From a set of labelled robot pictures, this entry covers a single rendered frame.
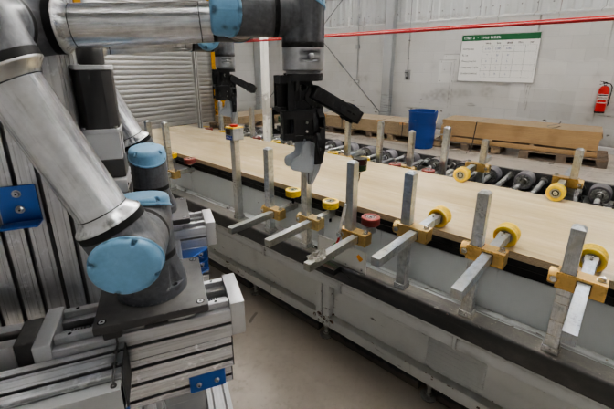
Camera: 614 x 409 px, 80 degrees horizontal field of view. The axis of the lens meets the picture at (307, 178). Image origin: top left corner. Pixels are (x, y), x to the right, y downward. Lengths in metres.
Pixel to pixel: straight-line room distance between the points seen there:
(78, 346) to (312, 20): 0.79
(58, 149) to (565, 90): 8.18
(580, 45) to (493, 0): 1.76
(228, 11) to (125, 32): 0.22
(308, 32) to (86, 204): 0.46
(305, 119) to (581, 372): 1.09
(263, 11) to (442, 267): 1.30
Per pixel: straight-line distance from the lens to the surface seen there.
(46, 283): 1.11
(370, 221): 1.57
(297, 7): 0.65
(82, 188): 0.68
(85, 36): 0.79
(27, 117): 0.68
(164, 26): 0.76
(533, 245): 1.59
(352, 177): 1.47
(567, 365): 1.41
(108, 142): 1.05
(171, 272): 0.89
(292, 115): 0.65
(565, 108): 8.41
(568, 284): 1.29
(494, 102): 8.58
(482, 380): 1.91
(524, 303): 1.62
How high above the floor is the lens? 1.53
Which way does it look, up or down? 17 degrees down
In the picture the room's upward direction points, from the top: straight up
